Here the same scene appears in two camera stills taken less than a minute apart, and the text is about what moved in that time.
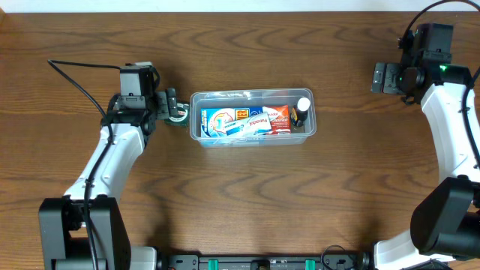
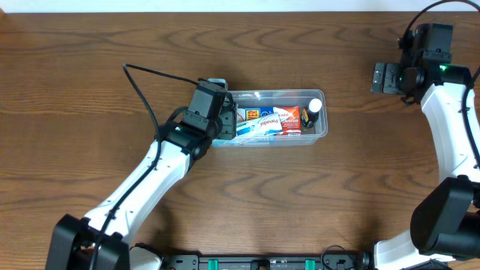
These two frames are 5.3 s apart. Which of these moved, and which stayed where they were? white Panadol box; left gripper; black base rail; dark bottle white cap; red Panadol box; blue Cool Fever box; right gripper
Moved: red Panadol box; blue Cool Fever box; dark bottle white cap; left gripper
Stayed: black base rail; white Panadol box; right gripper
